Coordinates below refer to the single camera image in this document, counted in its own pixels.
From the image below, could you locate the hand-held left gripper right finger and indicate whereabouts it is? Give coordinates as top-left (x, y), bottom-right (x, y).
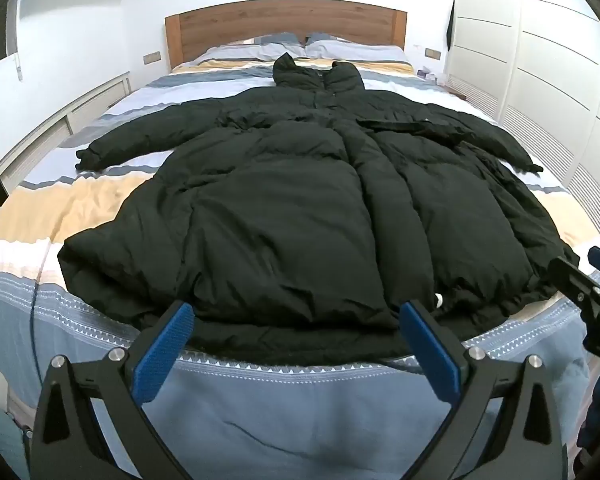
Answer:
top-left (399, 300), bottom-right (566, 480)

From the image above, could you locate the black puffer jacket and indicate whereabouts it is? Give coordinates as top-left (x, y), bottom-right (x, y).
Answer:
top-left (57, 52), bottom-right (581, 367)

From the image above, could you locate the striped pillow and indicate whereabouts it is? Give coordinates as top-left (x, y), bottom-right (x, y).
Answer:
top-left (199, 32), bottom-right (307, 67)
top-left (304, 32), bottom-right (407, 64)

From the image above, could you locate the white window sill cabinet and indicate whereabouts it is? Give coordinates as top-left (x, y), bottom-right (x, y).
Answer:
top-left (0, 72), bottom-right (132, 233)

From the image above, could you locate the bed with striped duvet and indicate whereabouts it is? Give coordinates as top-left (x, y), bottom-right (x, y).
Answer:
top-left (0, 32), bottom-right (600, 480)

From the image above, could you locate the wooden headboard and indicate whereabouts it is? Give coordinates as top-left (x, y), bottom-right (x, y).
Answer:
top-left (164, 0), bottom-right (409, 74)

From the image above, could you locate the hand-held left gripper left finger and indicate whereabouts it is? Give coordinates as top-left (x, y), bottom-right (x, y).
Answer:
top-left (30, 300), bottom-right (196, 480)

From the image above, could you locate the white wardrobe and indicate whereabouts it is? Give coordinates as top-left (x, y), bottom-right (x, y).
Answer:
top-left (444, 0), bottom-right (600, 243)

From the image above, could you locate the blue cable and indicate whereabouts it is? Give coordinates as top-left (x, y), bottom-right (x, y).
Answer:
top-left (29, 280), bottom-right (45, 366)

